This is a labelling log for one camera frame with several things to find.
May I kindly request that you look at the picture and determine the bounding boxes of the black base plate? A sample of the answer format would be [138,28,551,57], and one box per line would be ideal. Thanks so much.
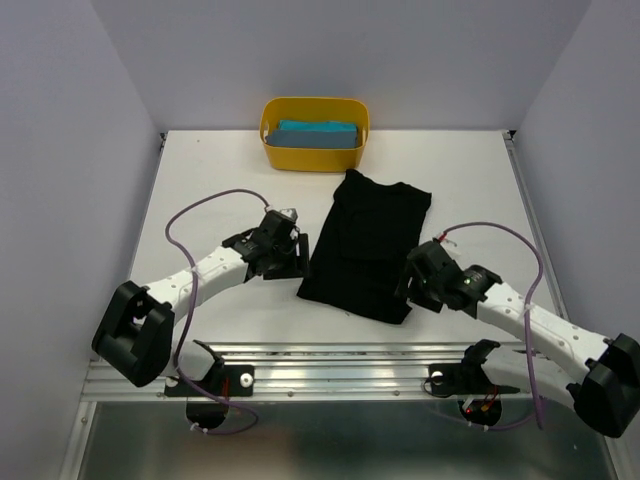
[422,363,520,398]
[164,364,255,398]

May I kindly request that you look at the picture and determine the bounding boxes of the aluminium front rail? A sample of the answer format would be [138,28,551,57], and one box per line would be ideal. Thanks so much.
[82,342,609,401]

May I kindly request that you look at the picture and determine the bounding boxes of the yellow plastic basket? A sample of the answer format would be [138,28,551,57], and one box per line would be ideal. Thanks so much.
[259,96,370,173]

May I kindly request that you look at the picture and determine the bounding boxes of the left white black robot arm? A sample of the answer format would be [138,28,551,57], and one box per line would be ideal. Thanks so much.
[91,209,309,394]

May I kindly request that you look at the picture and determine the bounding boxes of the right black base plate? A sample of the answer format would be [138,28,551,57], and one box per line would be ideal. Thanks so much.
[422,363,520,398]

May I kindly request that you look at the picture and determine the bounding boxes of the black t shirt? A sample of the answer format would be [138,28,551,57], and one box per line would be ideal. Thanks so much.
[297,169,432,325]

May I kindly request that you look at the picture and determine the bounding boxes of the right aluminium side rail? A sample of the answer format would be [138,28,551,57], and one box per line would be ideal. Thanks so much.
[502,130,570,322]

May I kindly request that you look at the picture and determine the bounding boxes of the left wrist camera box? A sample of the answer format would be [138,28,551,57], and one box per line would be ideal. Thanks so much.
[279,208,298,223]

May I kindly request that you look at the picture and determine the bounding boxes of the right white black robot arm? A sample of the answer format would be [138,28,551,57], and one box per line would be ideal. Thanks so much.
[397,240,639,438]

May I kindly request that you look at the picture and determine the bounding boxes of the teal folded t shirt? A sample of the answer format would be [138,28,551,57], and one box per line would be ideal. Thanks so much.
[277,119,358,135]

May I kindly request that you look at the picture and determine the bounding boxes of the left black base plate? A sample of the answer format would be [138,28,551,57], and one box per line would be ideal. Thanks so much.
[164,364,255,398]

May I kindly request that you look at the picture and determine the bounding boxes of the grey blue folded t shirt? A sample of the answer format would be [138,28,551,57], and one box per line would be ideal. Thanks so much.
[266,130,359,149]

